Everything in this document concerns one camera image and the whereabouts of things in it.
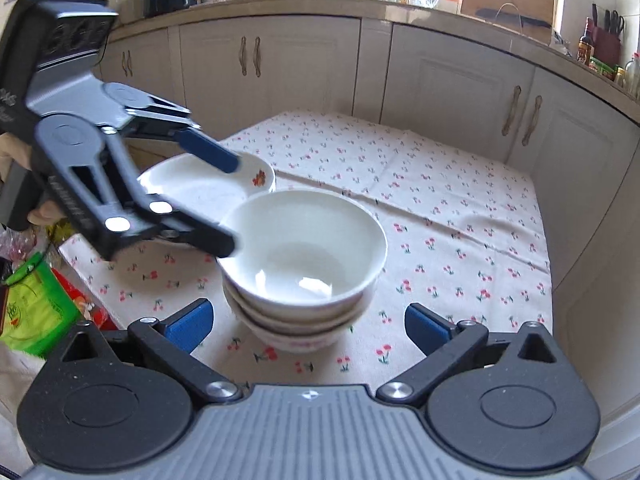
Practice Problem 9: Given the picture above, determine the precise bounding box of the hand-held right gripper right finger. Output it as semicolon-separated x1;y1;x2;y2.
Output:
376;303;558;406

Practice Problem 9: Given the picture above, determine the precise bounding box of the stained white fruit-print plate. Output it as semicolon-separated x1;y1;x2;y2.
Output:
137;152;277;248

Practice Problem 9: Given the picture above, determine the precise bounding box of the green packet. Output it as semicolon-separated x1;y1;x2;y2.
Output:
0;252;82;360

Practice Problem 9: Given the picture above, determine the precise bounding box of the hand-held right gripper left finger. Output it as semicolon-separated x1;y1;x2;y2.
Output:
60;298;240;403

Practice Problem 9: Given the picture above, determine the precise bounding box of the person's left hand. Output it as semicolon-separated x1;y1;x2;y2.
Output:
0;132;63;230

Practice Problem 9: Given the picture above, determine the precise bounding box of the red packet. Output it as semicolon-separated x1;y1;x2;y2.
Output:
50;267;118;333

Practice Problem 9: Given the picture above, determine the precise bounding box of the red-brown knife block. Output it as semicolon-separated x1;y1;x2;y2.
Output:
586;3;627;67

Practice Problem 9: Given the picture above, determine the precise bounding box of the cherry print tablecloth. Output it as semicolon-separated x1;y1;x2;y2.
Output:
57;110;553;388

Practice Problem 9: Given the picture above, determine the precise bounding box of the white floral bowl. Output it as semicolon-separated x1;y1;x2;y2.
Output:
222;275;377;335
216;189;389;310
234;310;370;354

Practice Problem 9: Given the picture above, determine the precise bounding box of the yellow plastic bag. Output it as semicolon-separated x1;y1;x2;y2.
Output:
45;221;78;246

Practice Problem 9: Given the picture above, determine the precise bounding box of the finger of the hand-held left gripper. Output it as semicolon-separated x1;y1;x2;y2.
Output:
117;87;241;174
45;127;237;262

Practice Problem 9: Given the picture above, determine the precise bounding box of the beige kitchen countertop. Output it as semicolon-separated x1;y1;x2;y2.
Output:
100;0;640;126

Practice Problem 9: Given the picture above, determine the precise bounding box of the white cloth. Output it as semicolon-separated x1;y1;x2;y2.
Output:
0;342;66;471

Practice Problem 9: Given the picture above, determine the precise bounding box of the clear condiment bottle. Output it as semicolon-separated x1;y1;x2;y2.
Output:
622;51;640;97

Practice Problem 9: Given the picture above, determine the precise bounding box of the dark sauce bottle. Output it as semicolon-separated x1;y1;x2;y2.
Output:
577;22;596;65

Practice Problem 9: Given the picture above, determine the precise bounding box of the green lidded jar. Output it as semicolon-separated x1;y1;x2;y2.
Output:
590;57;617;81

